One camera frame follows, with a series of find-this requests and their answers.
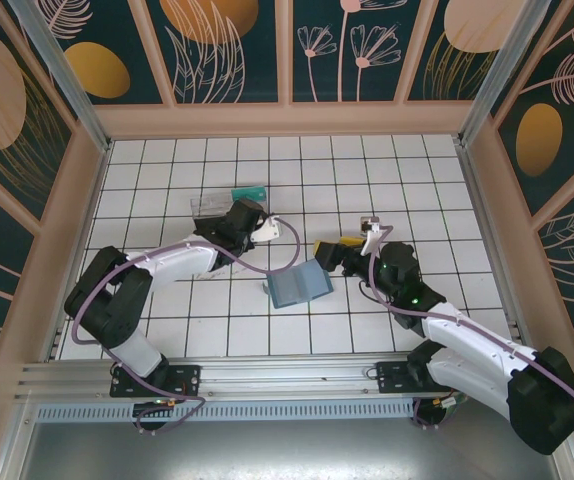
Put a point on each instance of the teal VIP card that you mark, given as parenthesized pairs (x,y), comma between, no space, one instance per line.
(247,193)

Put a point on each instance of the blue leather card holder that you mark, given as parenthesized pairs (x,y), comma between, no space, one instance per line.
(297,285)

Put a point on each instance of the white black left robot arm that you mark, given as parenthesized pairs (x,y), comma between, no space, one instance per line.
(177,262)

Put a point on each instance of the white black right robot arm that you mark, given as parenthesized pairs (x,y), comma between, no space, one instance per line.
(467,330)

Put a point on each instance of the clear acrylic card stand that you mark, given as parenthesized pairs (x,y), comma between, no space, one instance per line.
(207,205)

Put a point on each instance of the grey metal sheet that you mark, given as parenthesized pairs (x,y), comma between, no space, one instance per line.
(292,450)

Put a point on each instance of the aluminium side rail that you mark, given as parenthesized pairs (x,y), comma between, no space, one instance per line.
(491,250)
(78,250)

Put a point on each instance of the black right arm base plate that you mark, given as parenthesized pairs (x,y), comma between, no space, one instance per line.
(392,375)

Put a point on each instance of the aluminium mounting rail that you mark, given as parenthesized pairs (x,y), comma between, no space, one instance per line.
(292,380)

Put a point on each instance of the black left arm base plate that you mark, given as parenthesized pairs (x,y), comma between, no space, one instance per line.
(187,375)

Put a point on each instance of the aluminium corner post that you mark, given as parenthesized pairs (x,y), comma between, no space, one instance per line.
(62,75)
(502,65)

